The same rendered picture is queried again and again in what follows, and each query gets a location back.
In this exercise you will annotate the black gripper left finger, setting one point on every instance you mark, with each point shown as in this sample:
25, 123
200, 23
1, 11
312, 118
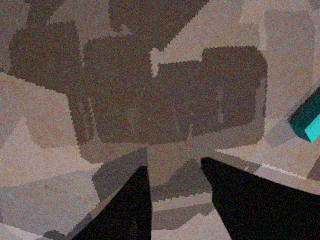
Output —
127, 216

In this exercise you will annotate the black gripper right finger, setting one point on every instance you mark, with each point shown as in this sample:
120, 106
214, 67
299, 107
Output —
254, 208

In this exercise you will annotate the cyan rectangular block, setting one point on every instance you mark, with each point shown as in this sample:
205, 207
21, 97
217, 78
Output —
307, 124

